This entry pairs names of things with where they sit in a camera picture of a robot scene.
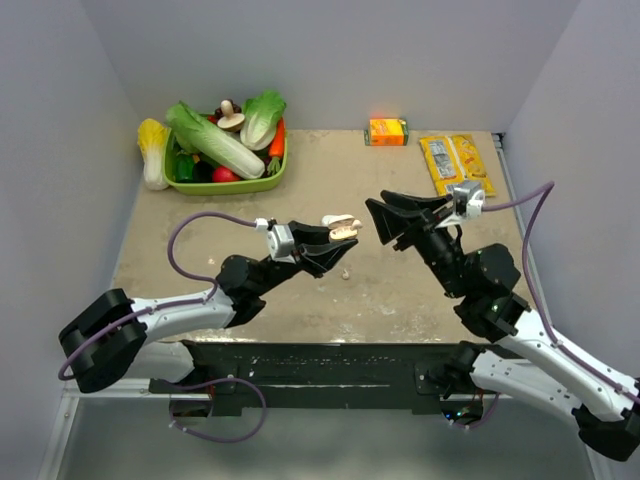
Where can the beige mushroom toy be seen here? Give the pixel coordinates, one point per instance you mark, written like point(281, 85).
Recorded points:
point(227, 118)

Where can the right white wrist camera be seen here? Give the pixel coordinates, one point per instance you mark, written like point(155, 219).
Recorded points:
point(468, 198)

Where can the white oval charging case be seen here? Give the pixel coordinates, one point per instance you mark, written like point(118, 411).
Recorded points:
point(336, 221)

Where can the yellow cabbage toy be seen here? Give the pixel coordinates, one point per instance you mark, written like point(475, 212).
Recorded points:
point(152, 140)

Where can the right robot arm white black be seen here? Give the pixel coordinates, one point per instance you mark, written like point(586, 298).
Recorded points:
point(559, 377)

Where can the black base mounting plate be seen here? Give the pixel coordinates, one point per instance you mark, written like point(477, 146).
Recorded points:
point(424, 379)

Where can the orange carrot toy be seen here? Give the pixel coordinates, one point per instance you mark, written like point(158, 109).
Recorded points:
point(276, 150)

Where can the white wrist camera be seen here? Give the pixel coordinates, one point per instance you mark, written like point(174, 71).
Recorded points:
point(468, 198)
point(279, 238)

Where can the green plastic basket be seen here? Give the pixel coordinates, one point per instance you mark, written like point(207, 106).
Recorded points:
point(264, 183)

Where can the orange green small box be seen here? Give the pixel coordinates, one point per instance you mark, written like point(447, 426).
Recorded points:
point(386, 132)

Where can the beige small charging case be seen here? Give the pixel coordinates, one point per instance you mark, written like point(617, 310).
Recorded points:
point(344, 229)

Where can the green pepper toy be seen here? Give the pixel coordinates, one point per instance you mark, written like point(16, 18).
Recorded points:
point(183, 168)

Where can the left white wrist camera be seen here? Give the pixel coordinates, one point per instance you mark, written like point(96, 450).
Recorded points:
point(279, 238)

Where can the small green cabbage toy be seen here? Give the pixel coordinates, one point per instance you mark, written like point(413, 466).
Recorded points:
point(262, 114)

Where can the yellow snack package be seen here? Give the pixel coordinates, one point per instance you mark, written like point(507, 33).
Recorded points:
point(453, 159)

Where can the red tomato toy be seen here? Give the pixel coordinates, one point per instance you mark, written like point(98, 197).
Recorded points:
point(224, 175)

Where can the dark eggplant toy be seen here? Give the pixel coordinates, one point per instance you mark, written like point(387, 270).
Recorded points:
point(202, 172)

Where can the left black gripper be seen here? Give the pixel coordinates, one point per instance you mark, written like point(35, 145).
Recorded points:
point(319, 253)

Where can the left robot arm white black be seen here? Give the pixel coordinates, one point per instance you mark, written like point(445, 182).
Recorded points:
point(117, 336)

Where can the large napa cabbage toy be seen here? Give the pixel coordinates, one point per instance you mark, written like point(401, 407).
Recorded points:
point(196, 134)

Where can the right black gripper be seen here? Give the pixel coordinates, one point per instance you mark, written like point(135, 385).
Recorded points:
point(389, 222)

